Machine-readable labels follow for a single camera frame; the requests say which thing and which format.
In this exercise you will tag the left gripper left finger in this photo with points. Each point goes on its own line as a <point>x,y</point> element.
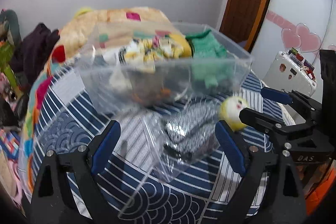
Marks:
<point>102,146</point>

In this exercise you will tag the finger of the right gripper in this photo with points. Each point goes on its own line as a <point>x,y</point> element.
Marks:
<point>276,95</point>

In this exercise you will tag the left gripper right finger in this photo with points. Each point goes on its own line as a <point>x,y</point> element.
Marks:
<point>234,147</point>

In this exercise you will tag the yellow-haired doll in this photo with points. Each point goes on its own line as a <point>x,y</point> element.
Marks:
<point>230,110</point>

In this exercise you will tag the green knitted glove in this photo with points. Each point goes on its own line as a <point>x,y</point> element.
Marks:
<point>210,68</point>

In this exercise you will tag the floral fabric scrunchie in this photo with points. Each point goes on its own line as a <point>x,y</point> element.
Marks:
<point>143,53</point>

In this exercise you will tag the white suitcase with stickers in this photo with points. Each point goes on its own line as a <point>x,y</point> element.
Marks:
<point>291,71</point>

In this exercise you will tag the bagged silver glitter item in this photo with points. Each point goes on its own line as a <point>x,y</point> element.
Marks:
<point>180,139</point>

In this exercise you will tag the clear plastic storage box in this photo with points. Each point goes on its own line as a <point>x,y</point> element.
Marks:
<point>114,87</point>

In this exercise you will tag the dark purple garment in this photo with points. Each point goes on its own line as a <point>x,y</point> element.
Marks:
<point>32,53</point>

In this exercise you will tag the beige fleece patchwork blanket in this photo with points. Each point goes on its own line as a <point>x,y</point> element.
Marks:
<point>72,37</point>

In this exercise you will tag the green cardboard box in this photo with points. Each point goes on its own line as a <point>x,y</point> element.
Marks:
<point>6,51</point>

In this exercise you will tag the yellow fuzzy item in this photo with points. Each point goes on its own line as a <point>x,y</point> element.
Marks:
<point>82,10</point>

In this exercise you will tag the grey plush toy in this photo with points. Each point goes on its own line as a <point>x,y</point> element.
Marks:
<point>10,27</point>

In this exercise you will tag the pink heart wall stickers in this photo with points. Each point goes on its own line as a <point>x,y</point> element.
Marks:
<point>296,36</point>

